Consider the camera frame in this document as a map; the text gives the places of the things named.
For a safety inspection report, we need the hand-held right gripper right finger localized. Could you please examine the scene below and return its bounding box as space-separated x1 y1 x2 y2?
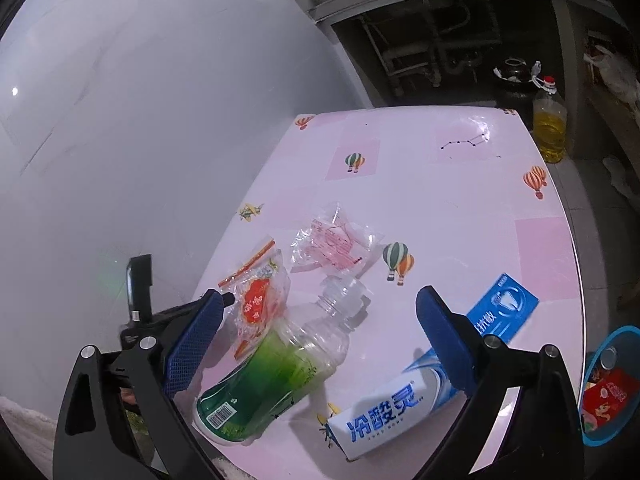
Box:
416 285 586 480

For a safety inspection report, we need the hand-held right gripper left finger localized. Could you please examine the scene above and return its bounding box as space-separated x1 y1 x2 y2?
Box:
52 289 226 480

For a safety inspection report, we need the clear snack bag red label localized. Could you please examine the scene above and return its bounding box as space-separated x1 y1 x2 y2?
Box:
217 234 292 361

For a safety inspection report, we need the green plastic bottle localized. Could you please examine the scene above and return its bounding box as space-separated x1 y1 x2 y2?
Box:
192 275 373 446

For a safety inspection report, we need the blue trash bin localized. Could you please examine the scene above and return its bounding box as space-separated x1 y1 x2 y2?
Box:
579 326 640 447

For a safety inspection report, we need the red paper box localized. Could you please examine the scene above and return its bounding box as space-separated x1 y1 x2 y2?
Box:
582 367 633 428

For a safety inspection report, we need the blue and white toothpaste box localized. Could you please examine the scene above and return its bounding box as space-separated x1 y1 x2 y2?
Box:
320 272 541 462

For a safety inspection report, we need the clear crumpled bag red print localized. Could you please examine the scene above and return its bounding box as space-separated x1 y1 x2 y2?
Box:
290 201 386 276

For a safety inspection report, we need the cooking oil bottle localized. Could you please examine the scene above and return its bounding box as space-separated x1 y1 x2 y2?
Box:
531 75 568 164

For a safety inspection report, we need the dark ceramic jar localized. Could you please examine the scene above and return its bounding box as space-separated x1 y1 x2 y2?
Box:
494 57 538 101

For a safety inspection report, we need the grey drain pipe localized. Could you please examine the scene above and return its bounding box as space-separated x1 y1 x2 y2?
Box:
360 0 501 91

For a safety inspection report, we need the white plastic bag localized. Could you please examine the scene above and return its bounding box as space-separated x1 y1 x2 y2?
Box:
584 45 640 126

